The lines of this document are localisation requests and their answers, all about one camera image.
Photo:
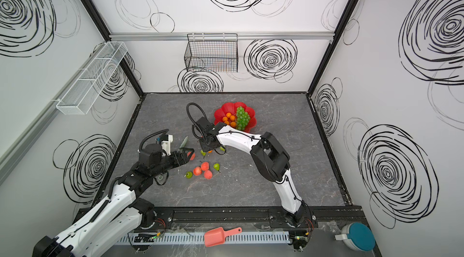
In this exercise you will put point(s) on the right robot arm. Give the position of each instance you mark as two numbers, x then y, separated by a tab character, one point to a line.
271	160

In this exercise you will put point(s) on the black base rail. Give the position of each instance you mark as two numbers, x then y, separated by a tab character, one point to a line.
272	216

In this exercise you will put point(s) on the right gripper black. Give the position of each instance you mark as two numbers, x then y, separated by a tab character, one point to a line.
208	140

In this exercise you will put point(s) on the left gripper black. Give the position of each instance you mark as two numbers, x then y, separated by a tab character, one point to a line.
183	156

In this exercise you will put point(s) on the red flower fruit bowl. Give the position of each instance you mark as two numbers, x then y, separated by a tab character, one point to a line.
231	107

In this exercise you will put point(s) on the green grape bunch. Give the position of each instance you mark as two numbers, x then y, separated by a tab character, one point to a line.
242	118

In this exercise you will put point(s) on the teal lidded white jug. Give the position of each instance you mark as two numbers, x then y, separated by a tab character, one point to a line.
357	237

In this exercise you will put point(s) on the pink plastic scoop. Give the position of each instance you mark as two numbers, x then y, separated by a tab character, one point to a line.
217	236

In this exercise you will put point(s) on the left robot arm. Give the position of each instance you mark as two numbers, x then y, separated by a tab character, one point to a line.
118	213

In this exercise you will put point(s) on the metal green-tipped tongs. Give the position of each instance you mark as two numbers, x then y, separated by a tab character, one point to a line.
184	142

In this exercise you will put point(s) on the peach bottom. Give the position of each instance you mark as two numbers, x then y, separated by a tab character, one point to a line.
208	174

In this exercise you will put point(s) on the white mesh wall shelf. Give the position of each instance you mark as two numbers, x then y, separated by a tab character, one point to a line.
101	77

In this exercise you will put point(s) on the green pear lower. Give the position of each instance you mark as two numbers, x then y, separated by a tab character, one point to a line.
217	167

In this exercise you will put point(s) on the black wire basket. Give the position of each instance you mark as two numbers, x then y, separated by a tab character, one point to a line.
217	52

